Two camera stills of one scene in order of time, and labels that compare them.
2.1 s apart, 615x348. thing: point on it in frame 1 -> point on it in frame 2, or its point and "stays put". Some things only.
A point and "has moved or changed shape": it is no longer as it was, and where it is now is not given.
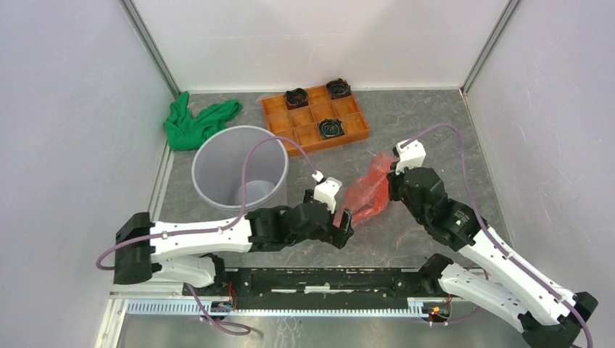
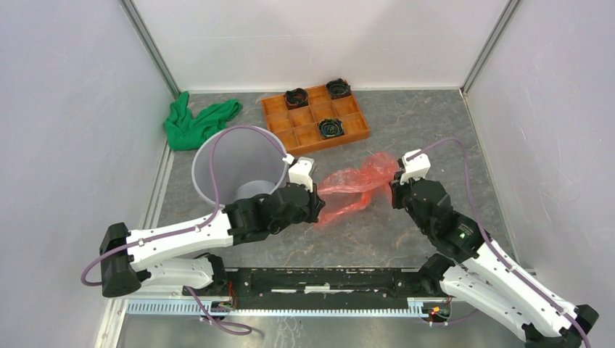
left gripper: (338, 235) -> (316, 205)
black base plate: (321, 288) stays put
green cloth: (186, 131) stays put
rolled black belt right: (339, 88) stays put
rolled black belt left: (296, 98) stays put
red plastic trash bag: (367, 196) has moved or changed shape
